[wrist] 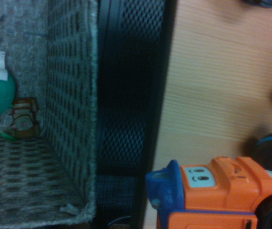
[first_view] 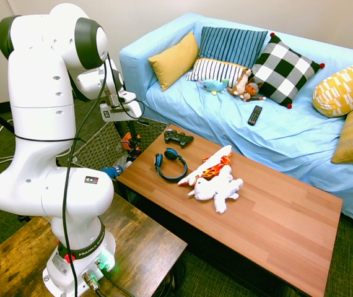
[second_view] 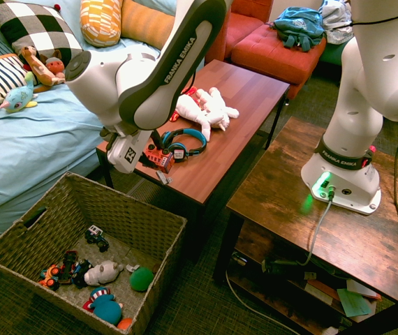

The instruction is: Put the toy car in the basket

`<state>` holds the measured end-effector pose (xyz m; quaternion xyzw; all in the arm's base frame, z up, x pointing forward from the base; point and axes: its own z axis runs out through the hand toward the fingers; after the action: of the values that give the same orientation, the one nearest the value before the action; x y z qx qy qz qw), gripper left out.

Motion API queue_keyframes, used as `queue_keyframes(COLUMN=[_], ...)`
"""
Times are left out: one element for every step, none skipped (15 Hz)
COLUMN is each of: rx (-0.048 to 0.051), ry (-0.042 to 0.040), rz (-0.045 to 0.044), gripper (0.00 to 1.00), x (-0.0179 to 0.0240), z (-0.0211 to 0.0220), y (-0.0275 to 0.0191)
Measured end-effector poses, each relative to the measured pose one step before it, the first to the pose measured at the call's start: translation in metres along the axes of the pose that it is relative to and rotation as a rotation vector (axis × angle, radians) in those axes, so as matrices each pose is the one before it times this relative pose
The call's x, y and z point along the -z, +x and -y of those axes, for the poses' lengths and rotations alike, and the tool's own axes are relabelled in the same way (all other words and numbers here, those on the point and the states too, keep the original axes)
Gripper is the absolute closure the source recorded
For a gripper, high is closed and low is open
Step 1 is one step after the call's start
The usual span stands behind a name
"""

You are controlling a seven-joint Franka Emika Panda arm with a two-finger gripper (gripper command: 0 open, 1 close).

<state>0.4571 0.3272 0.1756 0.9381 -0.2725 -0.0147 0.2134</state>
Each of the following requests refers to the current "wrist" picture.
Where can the red-brown wooden coffee table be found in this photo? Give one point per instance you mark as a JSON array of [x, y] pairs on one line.
[[210, 83]]

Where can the small brown toy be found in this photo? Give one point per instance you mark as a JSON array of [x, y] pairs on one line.
[[24, 119]]

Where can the black game controller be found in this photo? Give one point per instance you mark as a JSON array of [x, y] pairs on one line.
[[262, 2]]

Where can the grey woven wicker basket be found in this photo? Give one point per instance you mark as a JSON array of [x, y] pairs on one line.
[[69, 95]]

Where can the orange and blue toy car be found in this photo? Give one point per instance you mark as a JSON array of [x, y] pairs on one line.
[[222, 190]]

